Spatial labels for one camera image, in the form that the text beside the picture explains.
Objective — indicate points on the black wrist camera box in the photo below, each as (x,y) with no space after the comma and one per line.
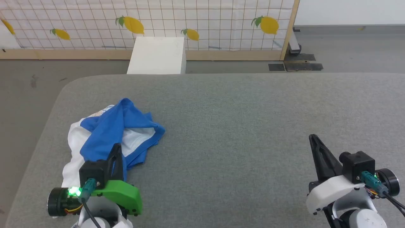
(93,172)
(359,164)

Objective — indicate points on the blue and white garment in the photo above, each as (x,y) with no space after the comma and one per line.
(107,129)

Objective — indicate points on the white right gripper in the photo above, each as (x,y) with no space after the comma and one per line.
(335,193)

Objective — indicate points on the white box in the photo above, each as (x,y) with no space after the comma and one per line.
(156,55)

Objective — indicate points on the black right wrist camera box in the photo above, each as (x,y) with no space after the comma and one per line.
(359,164)

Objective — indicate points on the black floor tape patch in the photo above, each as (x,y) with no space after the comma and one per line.
(300,57)
(303,66)

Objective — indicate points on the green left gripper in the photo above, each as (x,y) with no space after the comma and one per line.
(123,194)

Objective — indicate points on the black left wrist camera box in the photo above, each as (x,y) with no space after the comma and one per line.
(93,172)

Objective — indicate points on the lemon print grid panel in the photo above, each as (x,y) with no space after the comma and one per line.
(221,19)

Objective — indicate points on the grey metal partition stand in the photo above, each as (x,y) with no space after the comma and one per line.
(294,42)

